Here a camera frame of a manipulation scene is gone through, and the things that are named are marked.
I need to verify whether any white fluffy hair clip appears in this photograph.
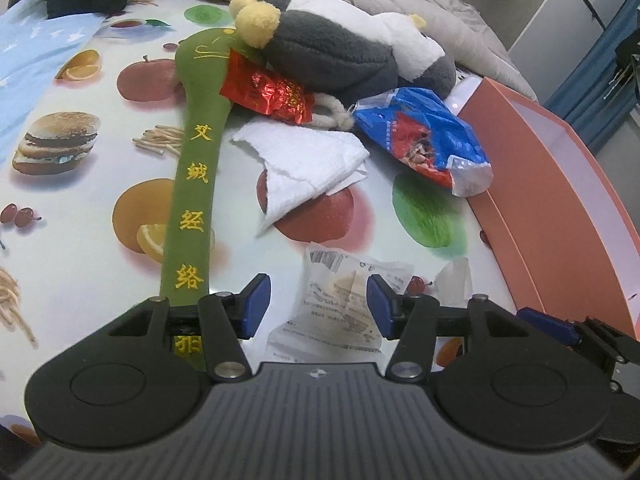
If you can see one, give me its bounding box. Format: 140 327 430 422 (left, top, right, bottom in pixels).
311 92 357 133

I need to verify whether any green plush massage stick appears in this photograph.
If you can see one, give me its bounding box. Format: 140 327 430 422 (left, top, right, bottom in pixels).
159 27 263 373

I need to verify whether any blue curtain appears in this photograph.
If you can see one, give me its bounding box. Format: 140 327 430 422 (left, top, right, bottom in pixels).
542 0 640 156

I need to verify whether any white cabinet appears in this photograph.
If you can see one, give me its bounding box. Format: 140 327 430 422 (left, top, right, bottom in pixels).
445 0 601 56

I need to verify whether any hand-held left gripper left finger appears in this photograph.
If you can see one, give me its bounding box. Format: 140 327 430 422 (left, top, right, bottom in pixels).
97 274 273 383

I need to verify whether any clear plastic scrap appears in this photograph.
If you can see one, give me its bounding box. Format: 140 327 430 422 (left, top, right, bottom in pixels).
432 257 473 306

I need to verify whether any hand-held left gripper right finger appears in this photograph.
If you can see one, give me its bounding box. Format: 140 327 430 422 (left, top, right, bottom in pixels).
366 274 543 381

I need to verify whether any blue star bedsheet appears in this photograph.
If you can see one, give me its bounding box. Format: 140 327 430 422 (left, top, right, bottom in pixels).
0 0 108 161

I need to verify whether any white tissue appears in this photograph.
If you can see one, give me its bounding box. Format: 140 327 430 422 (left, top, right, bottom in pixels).
230 120 371 238

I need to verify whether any blue snack bag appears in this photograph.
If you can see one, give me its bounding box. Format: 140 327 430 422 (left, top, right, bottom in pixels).
352 86 493 198

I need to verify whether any red foil wrapper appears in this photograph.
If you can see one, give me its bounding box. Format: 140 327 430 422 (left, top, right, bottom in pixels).
220 50 316 126

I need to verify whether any clear plastic packet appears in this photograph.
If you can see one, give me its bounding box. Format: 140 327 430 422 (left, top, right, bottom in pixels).
265 242 416 366

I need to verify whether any fruit printed tablecloth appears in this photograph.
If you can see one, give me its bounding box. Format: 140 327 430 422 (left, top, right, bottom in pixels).
0 0 531 451

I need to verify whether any pink cardboard box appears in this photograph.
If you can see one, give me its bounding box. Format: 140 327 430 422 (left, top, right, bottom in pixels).
457 76 640 333

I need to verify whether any grey white penguin plush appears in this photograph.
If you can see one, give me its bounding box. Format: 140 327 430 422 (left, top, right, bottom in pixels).
229 0 458 106

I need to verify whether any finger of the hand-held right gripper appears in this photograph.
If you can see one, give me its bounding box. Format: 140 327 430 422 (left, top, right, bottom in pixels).
516 307 640 366

